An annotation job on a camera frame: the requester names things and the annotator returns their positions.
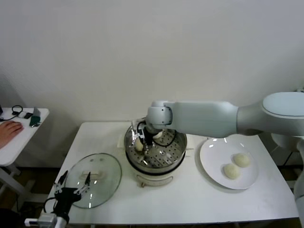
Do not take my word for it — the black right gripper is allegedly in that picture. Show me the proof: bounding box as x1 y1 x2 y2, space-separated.
132 127 153 156

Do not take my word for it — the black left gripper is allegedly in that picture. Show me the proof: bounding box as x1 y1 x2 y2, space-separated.
53 170 92 216

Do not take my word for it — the oval glass pot lid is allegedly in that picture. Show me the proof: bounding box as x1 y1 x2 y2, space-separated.
64 153 123 209

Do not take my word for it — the perforated steel steamer basket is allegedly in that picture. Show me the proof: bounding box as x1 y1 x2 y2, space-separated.
123 115 188 168

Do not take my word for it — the bare person hand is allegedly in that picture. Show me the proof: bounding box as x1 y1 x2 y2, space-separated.
0 120 25 149

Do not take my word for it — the white electric cooker base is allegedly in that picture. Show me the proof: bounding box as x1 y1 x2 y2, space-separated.
117 134 194 190

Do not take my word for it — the white side table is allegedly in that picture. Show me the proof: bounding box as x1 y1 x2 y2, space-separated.
0 108 50 205

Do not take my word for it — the small green box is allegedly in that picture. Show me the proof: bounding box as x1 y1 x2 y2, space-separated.
29 115 41 128

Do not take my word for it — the white round plate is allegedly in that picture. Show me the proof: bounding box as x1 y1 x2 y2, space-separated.
199 136 259 190

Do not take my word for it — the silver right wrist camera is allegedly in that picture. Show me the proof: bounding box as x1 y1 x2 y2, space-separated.
131 119 146 133

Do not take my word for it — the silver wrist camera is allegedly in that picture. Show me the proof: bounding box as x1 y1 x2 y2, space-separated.
25 213 59 228
131 119 146 133

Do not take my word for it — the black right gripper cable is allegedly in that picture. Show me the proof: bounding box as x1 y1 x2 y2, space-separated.
137 120 178 147

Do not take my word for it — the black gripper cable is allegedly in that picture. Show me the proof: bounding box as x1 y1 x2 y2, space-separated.
44 198 57 214
137 120 178 147

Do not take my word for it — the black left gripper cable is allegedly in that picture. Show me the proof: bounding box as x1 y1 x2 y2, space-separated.
44 198 57 214

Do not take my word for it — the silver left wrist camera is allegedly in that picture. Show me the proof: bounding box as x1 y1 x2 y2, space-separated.
25 213 59 228

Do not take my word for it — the thin black looped cable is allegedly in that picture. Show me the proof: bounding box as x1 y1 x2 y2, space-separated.
0 105 24 123

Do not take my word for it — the black wall cable with plug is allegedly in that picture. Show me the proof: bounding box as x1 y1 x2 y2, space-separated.
285 147 297 166

